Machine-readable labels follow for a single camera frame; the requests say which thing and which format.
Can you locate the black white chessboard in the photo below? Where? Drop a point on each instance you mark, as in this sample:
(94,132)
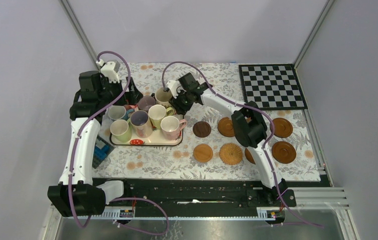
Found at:
(272,86)

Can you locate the light bamboo coaster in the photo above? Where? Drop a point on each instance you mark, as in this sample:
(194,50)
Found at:
(203,153)

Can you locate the white cup pink front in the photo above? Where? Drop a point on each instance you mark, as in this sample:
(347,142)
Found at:
(171,127)

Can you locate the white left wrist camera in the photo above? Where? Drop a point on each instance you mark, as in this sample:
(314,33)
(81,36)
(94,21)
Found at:
(110,70)

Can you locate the brown ridged wooden coaster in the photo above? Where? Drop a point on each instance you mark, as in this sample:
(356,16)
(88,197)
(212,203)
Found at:
(249,156)

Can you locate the woven rattan coaster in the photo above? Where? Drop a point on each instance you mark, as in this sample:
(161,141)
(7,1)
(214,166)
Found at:
(231,154)

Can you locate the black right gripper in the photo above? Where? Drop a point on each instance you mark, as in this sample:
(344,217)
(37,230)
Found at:
(179,108)

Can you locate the large cream cup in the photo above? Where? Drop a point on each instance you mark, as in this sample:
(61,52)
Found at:
(162,97)

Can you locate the cream tray with black rim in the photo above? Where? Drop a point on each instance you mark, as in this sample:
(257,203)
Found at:
(155,139)

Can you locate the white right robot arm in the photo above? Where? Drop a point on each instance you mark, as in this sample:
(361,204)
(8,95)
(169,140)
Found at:
(248,124)

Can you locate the lilac cup centre front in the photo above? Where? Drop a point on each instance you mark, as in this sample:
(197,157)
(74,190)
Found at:
(141,124)

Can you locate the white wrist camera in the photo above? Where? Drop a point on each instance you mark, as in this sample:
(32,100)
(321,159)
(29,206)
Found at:
(110,70)
(175,87)

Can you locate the white cup green body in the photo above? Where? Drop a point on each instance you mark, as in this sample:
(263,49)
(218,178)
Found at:
(121,130)

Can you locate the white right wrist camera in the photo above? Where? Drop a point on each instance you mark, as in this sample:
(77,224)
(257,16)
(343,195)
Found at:
(175,87)

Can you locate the purple cup dark handle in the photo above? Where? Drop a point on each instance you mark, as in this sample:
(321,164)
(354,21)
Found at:
(145,103)

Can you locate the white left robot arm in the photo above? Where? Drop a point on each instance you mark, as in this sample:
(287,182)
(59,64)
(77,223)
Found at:
(75,193)

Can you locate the white cup yellow handle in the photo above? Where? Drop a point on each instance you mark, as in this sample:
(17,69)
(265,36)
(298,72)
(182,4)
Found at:
(158,112)

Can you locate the floral tablecloth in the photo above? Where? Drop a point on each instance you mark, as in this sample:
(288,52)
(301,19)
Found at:
(178,162)

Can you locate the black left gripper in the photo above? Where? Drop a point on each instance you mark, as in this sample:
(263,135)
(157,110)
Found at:
(130,97)

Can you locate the white cup blue handle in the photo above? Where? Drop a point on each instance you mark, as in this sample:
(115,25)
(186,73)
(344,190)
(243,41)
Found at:
(116,112)

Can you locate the blue block puzzle box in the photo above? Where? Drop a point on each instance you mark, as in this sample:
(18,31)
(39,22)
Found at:
(101,151)

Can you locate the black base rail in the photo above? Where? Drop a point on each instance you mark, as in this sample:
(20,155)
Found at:
(200,198)

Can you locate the dark walnut coaster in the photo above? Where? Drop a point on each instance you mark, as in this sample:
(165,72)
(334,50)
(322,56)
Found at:
(202,129)

